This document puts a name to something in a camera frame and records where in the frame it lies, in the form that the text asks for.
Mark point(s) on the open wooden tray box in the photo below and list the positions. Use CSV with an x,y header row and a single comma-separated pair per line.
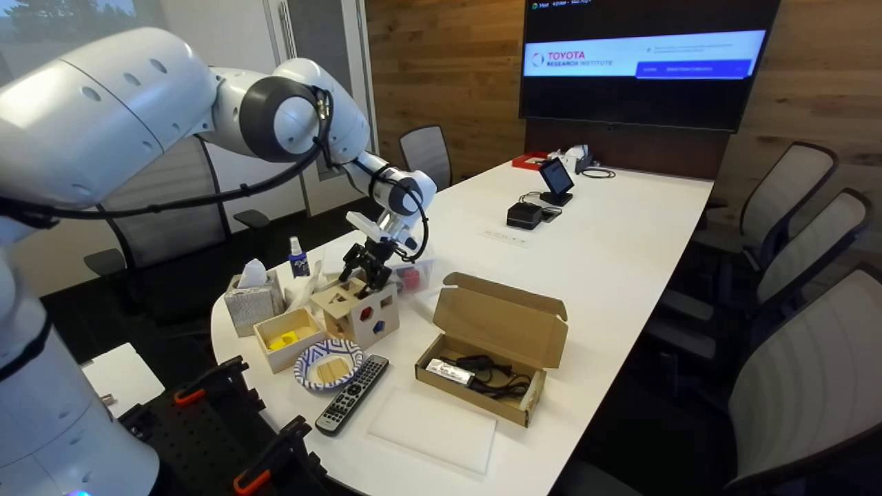
x,y
290,322

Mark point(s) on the wall mounted tv screen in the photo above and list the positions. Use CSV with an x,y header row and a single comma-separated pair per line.
x,y
684,66

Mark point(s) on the blue sanitizer bottle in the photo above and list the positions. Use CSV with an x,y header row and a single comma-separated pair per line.
x,y
299,258

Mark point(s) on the grey office chair far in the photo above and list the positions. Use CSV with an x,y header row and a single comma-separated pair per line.
x,y
771,207

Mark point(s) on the black remote control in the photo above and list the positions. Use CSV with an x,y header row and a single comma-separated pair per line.
x,y
337,416

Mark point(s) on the black conference speaker box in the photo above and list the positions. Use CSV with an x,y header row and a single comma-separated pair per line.
x,y
524,217

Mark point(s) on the wooden block on plate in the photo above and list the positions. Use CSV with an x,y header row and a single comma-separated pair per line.
x,y
331,370

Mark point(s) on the grey tissue box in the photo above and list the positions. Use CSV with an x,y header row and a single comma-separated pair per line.
x,y
253,297

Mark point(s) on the yellow shape blocks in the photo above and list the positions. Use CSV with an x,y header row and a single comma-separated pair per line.
x,y
284,340

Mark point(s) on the grey office chair near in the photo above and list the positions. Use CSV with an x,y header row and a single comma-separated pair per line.
x,y
807,399

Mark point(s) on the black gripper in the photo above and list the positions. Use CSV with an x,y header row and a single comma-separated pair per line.
x,y
370,263

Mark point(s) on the blue patterned paper plate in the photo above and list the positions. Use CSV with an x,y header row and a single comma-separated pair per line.
x,y
317,354

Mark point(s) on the black orange clamp right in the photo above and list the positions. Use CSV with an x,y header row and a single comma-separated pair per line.
x,y
284,468

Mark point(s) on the black tablet on stand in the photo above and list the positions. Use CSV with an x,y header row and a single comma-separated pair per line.
x,y
559,183

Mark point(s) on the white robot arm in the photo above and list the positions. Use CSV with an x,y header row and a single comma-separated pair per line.
x,y
85,125

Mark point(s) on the black orange clamp left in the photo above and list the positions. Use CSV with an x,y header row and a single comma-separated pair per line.
x,y
202,432

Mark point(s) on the red object on table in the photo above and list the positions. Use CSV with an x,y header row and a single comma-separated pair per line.
x,y
531,162

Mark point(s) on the open cardboard box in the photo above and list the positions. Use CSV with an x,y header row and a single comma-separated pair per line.
x,y
495,345

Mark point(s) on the grey chair behind table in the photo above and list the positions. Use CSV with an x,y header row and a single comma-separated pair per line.
x,y
426,151

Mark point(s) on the grey office chair middle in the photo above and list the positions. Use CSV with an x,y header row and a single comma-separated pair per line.
x,y
714,333

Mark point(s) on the black orange clamp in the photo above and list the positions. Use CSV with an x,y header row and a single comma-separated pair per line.
x,y
202,432
284,468

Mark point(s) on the wooden shape sorter box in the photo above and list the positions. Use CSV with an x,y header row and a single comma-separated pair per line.
x,y
356,312

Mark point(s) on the grey office chair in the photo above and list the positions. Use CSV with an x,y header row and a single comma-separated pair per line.
x,y
714,333
807,399
771,207

